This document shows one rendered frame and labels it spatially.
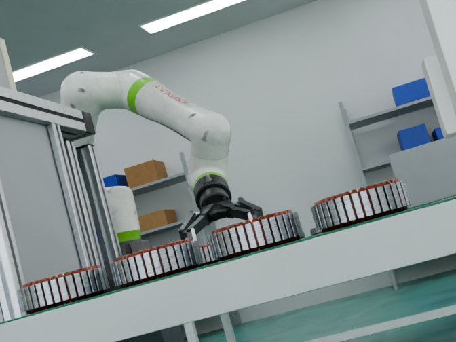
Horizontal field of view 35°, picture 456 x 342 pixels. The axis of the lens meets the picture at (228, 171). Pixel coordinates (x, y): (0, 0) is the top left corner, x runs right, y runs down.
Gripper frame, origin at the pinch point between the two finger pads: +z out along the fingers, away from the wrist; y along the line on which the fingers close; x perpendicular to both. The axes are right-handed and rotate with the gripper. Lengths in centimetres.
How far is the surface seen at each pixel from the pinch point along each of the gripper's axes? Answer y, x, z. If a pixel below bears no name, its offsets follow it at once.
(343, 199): 12, -41, 73
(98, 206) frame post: -23.6, -18.8, 7.6
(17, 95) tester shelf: -28, -49, 23
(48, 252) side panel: -29, -26, 36
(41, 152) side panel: -28, -38, 22
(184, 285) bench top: -7, -39, 78
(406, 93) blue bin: 227, 187, -533
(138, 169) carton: -63, 220, -605
